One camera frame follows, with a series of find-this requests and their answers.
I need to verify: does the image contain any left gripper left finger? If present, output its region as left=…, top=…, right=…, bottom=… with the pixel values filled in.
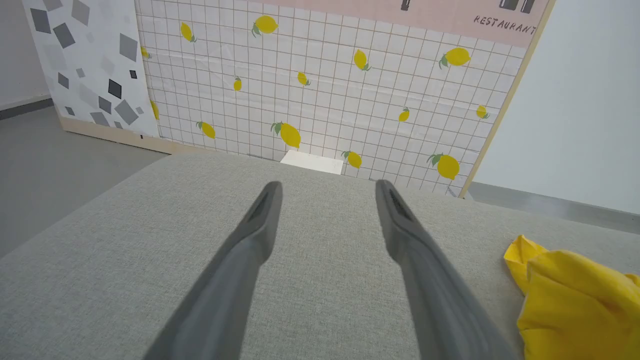
left=144, top=181, right=284, bottom=360

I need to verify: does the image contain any grey terrazzo pattern panel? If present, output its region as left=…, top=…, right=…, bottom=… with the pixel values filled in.
left=21, top=0, right=162, bottom=146

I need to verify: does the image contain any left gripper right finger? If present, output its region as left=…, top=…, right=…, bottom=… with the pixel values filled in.
left=375, top=179, right=521, bottom=360

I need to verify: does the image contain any white box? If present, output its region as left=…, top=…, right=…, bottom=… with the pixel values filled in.
left=280, top=150, right=345, bottom=176

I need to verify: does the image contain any lemon print grid partition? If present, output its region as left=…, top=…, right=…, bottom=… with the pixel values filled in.
left=134, top=0, right=557, bottom=198

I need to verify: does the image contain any yellow printed t-shirt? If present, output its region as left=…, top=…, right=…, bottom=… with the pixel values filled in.
left=503, top=234, right=640, bottom=360

